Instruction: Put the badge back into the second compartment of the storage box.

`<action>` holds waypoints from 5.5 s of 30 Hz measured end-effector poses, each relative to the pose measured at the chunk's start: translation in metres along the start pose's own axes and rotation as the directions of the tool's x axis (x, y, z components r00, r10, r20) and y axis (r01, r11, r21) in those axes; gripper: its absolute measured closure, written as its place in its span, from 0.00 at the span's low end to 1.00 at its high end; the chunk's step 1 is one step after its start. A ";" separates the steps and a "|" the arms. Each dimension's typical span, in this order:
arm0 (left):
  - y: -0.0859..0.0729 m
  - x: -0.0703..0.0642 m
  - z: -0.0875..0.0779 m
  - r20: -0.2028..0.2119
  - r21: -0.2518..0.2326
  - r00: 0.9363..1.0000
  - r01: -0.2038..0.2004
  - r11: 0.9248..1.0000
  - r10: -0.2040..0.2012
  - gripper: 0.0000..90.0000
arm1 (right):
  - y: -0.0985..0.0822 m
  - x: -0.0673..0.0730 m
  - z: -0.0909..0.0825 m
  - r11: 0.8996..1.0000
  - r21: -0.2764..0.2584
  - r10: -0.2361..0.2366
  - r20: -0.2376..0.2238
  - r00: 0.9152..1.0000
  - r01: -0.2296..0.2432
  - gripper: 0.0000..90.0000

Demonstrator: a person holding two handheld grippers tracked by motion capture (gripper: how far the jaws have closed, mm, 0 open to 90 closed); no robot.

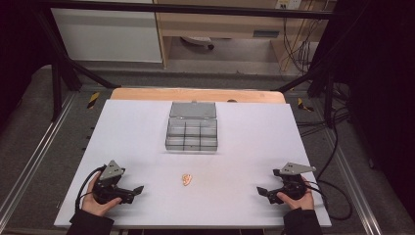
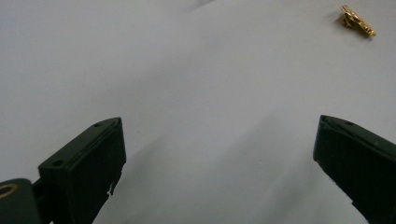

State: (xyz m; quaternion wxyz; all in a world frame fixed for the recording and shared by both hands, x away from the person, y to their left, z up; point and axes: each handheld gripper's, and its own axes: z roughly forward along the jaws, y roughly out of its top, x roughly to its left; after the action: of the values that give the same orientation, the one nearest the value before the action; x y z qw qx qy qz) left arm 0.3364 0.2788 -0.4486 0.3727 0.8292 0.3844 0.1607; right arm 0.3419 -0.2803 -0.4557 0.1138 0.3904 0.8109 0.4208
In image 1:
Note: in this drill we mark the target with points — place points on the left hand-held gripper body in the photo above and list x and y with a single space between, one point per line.
111 171

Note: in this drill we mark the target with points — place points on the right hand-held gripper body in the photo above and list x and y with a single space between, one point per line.
293 182

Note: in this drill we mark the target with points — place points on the small peach ear-shaped piece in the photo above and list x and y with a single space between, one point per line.
187 179

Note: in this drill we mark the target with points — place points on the clear plastic compartment box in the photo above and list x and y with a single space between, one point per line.
192 130

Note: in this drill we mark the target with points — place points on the person's right hand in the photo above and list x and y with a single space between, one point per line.
300 202

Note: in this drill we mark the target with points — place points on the person's left hand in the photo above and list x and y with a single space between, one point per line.
94 207

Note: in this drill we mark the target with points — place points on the white table board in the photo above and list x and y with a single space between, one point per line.
248 143

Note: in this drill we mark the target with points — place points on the yellow black striped tape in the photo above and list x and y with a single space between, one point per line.
304 105
93 100

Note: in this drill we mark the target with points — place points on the wooden table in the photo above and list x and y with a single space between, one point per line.
163 94

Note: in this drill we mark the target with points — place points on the white cabinet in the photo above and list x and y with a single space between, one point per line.
104 36

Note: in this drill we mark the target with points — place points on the white chair base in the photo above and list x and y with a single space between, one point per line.
199 41

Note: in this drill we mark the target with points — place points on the light wooden desk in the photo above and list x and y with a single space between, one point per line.
225 26

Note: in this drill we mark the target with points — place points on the white power strip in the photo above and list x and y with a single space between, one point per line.
288 4

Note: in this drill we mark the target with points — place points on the aluminium floor rail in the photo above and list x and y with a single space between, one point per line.
352 182
36 150

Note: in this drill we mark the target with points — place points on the black metal frame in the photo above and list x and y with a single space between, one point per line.
58 75

